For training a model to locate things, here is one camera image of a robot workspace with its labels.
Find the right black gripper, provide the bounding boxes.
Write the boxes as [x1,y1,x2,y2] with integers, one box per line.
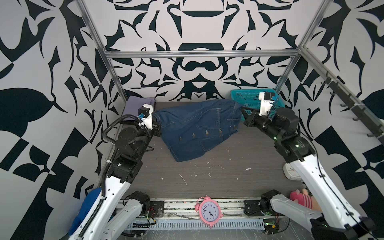
[242,105,284,144]

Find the purple grey skirt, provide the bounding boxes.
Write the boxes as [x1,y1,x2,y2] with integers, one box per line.
[122,96,155,117]

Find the dark navy garment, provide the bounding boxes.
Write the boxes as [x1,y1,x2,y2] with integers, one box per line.
[153,100,242,162]

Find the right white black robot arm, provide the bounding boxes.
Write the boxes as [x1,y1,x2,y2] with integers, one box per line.
[241,107,375,240]

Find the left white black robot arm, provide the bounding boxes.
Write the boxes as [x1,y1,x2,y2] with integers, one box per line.
[69,113,155,240]

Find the teal plastic basket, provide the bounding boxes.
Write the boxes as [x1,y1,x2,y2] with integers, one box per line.
[231,89,285,119]

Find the white square clock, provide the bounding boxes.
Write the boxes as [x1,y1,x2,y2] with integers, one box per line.
[283,163,302,181]

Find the blue cloth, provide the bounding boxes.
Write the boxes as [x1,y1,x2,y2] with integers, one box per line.
[69,188,102,236]

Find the pink plush pig toy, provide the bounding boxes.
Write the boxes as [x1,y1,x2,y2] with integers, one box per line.
[290,189,322,212]

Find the pink alarm clock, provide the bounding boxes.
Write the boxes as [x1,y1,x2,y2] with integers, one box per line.
[195,196,223,228]

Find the small green circuit board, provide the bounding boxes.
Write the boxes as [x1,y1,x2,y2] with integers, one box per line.
[263,219,280,236]

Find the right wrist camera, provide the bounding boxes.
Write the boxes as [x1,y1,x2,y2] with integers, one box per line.
[259,92,277,116]

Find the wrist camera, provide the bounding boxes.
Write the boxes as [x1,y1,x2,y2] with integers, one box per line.
[259,92,277,116]
[138,104,154,130]

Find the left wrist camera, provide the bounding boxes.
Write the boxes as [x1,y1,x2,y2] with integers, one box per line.
[138,104,154,130]

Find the black wall hook rack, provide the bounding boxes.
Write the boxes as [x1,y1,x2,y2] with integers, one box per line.
[322,73,384,145]

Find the white slotted cable duct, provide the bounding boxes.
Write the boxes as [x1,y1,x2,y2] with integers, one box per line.
[126,219,265,231]

